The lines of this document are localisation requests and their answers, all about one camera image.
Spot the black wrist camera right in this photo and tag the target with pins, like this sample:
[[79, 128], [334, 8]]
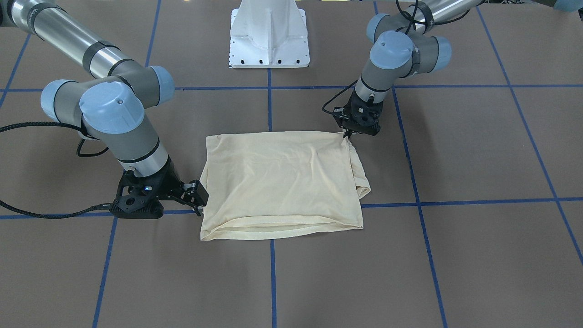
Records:
[[137, 198]]

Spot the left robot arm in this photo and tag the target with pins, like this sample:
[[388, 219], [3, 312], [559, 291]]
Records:
[[401, 48]]

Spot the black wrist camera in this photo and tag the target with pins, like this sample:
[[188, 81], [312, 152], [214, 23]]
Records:
[[137, 198], [340, 116]]

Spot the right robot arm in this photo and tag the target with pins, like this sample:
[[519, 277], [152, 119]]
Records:
[[110, 108]]

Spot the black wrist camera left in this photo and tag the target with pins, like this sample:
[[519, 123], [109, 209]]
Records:
[[340, 116]]

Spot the cream long-sleeve graphic shirt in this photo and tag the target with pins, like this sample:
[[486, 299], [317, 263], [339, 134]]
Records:
[[274, 185]]

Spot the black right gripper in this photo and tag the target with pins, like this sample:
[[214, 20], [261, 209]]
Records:
[[171, 184]]

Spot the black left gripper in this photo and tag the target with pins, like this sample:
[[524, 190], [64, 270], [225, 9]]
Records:
[[350, 133]]

